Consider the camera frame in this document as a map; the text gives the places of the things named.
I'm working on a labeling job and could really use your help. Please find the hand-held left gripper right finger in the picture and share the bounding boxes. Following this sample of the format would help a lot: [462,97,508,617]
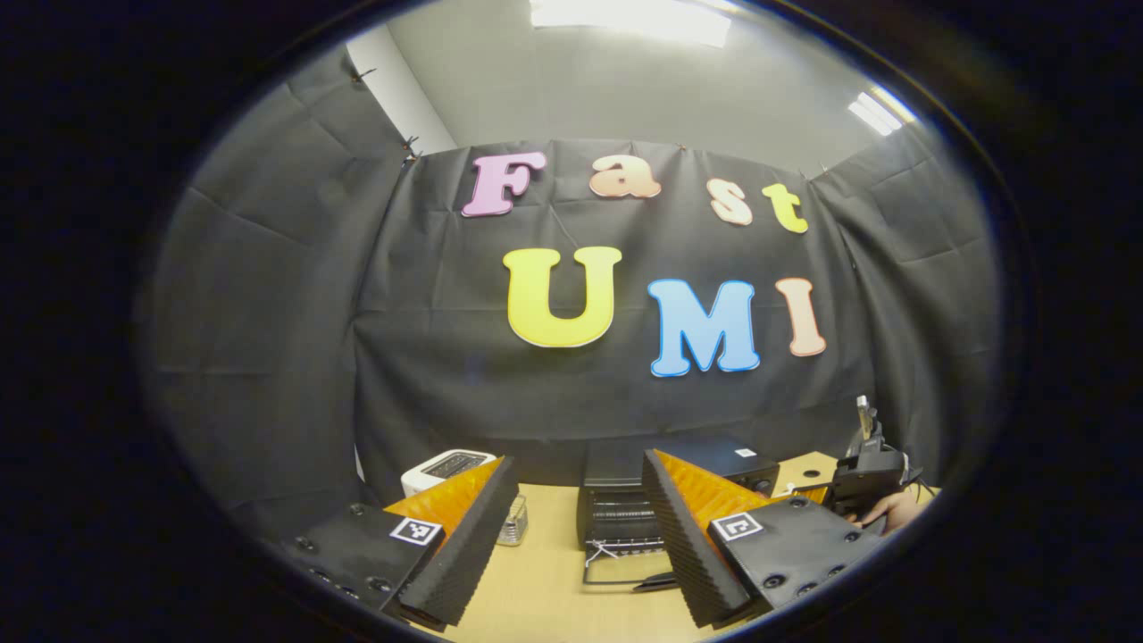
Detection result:
[641,449,903,629]

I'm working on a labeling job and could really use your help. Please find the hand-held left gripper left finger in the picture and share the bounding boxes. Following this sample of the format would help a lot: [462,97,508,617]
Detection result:
[277,455,521,630]

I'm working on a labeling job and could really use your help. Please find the black electric oven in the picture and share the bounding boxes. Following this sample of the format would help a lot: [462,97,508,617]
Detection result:
[576,435,780,593]

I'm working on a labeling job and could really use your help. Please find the clear mesh utensil holder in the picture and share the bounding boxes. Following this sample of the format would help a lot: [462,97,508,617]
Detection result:
[496,494,530,548]

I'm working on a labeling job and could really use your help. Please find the white toaster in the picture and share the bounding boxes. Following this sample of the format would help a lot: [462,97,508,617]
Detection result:
[400,449,498,499]

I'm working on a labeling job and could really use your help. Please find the black backdrop cloth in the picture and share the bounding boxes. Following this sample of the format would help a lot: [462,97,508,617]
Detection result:
[138,45,1001,541]

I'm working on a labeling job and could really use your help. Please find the small ceiling light panel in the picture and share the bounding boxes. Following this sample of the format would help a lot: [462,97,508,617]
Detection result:
[847,85,917,138]

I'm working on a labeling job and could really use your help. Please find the large ceiling light panel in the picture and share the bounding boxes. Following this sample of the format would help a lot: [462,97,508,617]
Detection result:
[529,0,734,48]

